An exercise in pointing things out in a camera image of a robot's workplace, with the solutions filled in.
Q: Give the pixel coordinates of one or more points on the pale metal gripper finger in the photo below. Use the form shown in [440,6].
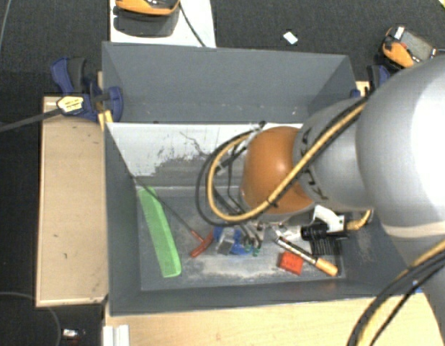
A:
[230,234]
[225,247]

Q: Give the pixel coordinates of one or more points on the blue toy piece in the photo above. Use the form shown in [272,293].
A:
[241,246]

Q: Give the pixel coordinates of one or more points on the orange-red small box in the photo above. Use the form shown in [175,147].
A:
[290,263]

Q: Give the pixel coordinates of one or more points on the orange-capped marker pen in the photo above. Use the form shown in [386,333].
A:
[316,262]

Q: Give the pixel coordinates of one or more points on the green comb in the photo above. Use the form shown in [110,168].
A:
[159,233]

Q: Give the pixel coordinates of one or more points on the grey metal bin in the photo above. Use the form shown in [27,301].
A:
[208,85]

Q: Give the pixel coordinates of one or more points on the pale wood board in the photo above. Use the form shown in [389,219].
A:
[73,207]

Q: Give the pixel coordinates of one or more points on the black cylinder on white bracket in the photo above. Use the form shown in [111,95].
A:
[318,232]

